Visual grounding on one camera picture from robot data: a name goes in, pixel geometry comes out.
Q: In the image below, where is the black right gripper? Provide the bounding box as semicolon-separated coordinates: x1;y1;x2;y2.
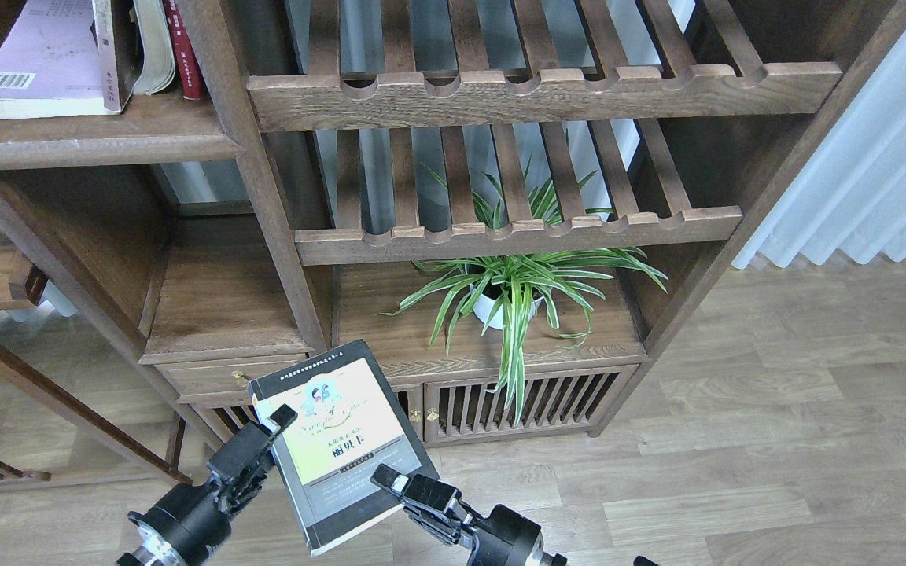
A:
370;465;567;565

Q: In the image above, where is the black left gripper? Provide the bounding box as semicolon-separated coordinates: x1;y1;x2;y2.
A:
116;405;297;565

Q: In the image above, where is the yellow and black book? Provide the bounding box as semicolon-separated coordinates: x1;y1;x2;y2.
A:
249;340;437;556

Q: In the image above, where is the dark red book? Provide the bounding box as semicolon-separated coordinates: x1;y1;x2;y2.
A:
91;1;142;114

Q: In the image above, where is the pale purple white book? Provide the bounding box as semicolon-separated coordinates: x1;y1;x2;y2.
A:
0;1;116;119

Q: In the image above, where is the white plant pot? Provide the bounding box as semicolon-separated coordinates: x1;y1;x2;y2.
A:
473;286;543;336

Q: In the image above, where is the green spider plant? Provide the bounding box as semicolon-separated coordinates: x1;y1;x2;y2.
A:
382;157;669;425

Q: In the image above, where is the dark wooden bookshelf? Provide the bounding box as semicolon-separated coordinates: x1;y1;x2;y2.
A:
0;0;906;472

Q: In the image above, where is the red spine standing book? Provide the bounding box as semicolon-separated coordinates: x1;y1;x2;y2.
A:
162;0;204;101

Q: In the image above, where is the cream paged standing book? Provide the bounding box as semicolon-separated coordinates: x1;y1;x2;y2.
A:
132;0;176;94

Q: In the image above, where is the white pleated curtain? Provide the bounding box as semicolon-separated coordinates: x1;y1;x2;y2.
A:
732;32;906;269

